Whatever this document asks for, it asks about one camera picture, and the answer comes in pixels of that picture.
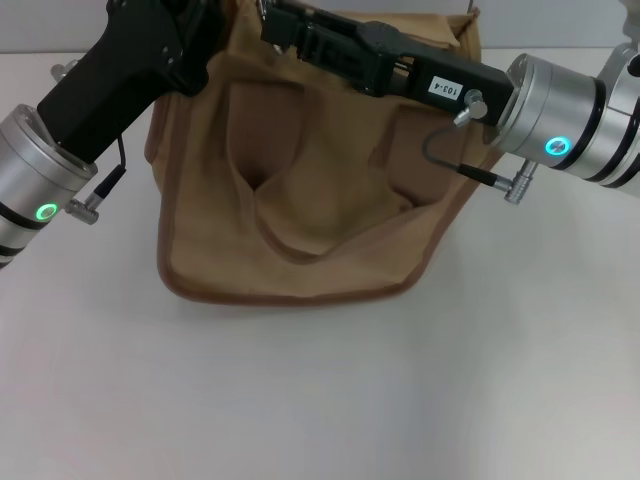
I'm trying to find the right gripper cable with connector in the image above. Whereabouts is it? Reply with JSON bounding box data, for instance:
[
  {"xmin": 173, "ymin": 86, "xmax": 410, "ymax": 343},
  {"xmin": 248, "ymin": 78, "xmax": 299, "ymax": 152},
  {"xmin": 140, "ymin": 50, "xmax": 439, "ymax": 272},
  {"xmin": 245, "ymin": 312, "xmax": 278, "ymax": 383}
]
[{"xmin": 422, "ymin": 88, "xmax": 537, "ymax": 205}]

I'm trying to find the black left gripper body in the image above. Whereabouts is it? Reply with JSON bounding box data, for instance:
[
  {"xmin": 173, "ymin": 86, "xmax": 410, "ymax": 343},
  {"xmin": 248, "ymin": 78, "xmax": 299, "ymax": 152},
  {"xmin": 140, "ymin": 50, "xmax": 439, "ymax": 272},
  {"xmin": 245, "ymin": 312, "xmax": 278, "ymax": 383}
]
[{"xmin": 37, "ymin": 0, "xmax": 221, "ymax": 165}]

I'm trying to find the khaki canvas food bag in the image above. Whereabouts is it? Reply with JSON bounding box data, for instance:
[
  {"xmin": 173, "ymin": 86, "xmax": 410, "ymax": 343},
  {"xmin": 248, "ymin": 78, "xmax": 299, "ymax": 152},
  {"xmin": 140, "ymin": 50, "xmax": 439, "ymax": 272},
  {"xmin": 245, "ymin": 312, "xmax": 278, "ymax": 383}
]
[{"xmin": 142, "ymin": 0, "xmax": 502, "ymax": 305}]

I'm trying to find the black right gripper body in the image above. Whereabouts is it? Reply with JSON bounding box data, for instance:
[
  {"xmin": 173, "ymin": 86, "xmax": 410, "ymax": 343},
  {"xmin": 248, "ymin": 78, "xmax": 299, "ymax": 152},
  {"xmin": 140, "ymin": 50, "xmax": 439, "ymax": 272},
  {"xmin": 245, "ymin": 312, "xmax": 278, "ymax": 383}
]
[{"xmin": 361, "ymin": 22, "xmax": 517, "ymax": 130}]

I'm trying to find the gripper cable with connector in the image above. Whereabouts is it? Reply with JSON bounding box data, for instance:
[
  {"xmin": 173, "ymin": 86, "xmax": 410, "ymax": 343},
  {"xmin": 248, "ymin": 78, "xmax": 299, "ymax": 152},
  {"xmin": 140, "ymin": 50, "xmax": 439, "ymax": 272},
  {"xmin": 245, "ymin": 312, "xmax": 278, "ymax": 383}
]
[
  {"xmin": 422, "ymin": 88, "xmax": 537, "ymax": 205},
  {"xmin": 51, "ymin": 61, "xmax": 127, "ymax": 227}
]

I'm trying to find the left gripper cable with connector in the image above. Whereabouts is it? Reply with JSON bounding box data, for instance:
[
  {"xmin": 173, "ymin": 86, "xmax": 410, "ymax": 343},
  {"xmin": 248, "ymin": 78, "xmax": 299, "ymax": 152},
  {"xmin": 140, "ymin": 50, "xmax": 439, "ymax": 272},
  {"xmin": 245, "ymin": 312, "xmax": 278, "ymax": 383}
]
[{"xmin": 51, "ymin": 61, "xmax": 127, "ymax": 227}]

